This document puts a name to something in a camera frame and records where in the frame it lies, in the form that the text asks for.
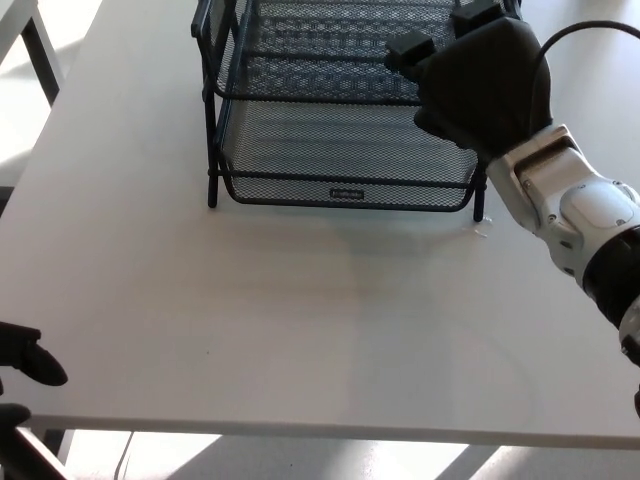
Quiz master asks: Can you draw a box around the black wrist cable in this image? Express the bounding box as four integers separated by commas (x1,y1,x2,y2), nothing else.
535,19,640,69

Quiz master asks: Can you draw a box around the small black mesh tray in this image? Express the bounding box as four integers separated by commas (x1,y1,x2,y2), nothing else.
239,0,466,64

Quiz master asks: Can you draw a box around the black wire organizer frame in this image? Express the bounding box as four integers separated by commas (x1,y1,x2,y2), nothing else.
189,0,524,222

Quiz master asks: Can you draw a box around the thin floor cable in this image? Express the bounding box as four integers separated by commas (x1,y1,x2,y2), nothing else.
115,432,135,480

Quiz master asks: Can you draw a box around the grey table leg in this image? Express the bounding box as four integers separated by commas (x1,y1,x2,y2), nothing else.
44,428,76,466

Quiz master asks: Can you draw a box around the dark brown chair frame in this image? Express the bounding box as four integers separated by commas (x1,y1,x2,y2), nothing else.
0,424,69,480

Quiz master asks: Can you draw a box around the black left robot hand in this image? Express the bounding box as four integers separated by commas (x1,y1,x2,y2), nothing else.
0,322,69,431

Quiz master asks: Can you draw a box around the white side table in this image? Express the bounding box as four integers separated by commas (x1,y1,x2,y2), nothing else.
0,0,66,109

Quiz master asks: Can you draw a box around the wide black mesh tray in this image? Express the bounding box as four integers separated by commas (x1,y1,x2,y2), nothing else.
198,0,436,109

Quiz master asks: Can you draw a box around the black mesh tray with label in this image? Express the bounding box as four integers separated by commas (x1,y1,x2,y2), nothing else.
214,97,479,214

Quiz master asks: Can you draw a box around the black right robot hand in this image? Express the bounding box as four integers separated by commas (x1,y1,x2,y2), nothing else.
384,0,554,162

